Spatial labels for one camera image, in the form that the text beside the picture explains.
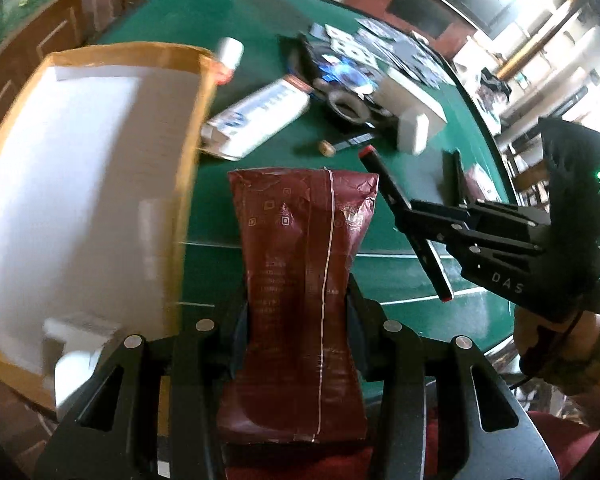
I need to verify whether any wooden cabinet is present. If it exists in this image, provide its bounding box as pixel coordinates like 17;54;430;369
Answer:
0;0;148;161

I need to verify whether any red and white paper card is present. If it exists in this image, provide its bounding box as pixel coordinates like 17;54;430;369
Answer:
462;162;501;201

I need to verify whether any person's right hand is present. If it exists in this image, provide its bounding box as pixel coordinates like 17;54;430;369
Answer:
512;305;600;396

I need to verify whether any dark red snack packet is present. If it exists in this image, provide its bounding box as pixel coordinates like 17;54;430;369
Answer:
215;166;381;446

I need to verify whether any spread of playing cards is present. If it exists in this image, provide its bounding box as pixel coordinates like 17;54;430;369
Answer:
307;17;448;86

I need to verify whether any white bottle with red cap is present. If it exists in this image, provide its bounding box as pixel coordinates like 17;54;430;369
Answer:
214;37;245;85

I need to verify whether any black marker pen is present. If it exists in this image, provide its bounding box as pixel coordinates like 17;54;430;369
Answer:
334;132;377;150

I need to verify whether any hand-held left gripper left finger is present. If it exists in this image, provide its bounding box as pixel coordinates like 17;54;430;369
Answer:
32;300;253;480

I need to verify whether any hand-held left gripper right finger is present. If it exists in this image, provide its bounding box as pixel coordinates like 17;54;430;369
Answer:
345;280;563;480

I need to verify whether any brown cardboard box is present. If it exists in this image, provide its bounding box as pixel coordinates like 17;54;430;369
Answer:
0;44;221;413

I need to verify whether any white USB charger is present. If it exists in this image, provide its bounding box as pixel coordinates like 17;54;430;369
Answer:
396;111;431;156

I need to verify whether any black tape roll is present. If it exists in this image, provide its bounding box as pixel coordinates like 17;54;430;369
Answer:
327;91;373;123

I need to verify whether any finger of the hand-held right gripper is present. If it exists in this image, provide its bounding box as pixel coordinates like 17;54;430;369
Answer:
358;145;549;235
411;233;544;304

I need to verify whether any white and blue carton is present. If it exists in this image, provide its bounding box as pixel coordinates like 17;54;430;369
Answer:
200;75;315;162

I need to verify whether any beige paper box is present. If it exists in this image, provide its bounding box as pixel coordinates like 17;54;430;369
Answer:
375;67;448;138

